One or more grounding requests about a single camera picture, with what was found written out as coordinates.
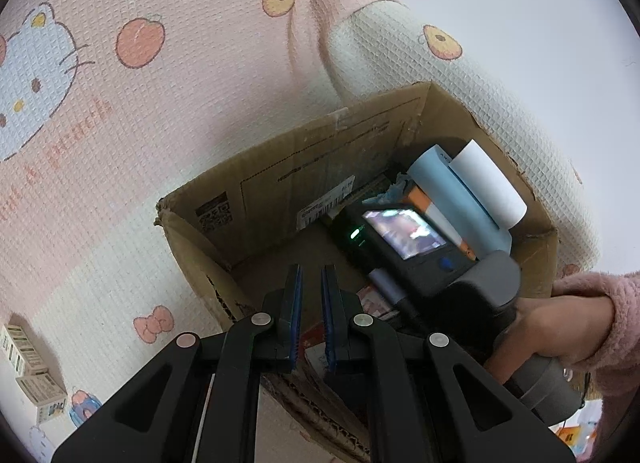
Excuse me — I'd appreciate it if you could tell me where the orange printed packet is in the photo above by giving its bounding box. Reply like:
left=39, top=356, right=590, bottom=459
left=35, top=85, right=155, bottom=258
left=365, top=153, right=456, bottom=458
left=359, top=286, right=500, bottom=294
left=557, top=400, right=603, bottom=456

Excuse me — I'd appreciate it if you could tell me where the pink cartoon printed blanket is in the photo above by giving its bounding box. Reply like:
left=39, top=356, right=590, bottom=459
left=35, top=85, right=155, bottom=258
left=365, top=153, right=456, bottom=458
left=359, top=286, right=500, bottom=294
left=0, top=0, right=601, bottom=463

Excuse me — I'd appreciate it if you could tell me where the light blue box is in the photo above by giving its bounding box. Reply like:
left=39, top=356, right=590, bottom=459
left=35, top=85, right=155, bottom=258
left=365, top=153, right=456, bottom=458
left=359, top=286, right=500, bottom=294
left=406, top=144, right=513, bottom=256

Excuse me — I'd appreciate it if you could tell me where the pink printed packet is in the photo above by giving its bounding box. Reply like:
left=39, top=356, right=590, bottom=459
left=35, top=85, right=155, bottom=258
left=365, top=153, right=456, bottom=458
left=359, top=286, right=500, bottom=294
left=357, top=285, right=401, bottom=321

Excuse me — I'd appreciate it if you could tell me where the person's right hand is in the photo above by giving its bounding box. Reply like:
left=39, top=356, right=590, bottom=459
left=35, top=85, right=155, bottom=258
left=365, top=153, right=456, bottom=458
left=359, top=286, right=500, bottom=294
left=482, top=293, right=617, bottom=386

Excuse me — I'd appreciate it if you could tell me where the small white green box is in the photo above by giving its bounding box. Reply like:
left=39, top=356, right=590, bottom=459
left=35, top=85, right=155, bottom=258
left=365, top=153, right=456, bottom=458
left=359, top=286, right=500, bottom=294
left=0, top=324, right=49, bottom=377
left=15, top=372, right=69, bottom=425

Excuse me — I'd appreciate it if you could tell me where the crumpled blue plastic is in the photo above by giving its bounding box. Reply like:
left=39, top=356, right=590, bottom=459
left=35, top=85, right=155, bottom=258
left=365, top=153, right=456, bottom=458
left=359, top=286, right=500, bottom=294
left=361, top=172, right=416, bottom=206

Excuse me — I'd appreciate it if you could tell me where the white paper roll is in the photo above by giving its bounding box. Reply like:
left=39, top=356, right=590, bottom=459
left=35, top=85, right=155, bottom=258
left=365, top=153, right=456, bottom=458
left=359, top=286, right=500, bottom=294
left=448, top=139, right=528, bottom=230

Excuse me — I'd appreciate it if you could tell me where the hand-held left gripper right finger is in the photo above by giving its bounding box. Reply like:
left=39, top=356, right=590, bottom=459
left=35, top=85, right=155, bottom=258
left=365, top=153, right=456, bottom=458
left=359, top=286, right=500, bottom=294
left=320, top=263, right=576, bottom=463

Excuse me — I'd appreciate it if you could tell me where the orange and white box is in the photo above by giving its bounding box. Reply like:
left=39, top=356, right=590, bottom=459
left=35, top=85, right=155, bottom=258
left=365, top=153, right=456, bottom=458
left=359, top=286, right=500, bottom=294
left=400, top=187, right=478, bottom=261

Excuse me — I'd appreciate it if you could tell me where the person's right forearm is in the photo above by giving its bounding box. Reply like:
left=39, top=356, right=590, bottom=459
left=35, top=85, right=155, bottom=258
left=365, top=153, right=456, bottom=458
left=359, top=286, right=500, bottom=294
left=552, top=270, right=640, bottom=463

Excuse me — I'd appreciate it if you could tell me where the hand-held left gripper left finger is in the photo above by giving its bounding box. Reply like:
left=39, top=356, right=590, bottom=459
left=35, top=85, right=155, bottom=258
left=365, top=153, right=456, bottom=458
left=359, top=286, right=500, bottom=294
left=50, top=263, right=305, bottom=463

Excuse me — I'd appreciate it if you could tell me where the brown cardboard box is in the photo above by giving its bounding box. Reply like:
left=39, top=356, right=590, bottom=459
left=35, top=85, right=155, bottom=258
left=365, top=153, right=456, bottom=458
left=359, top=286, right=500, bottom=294
left=154, top=80, right=561, bottom=463

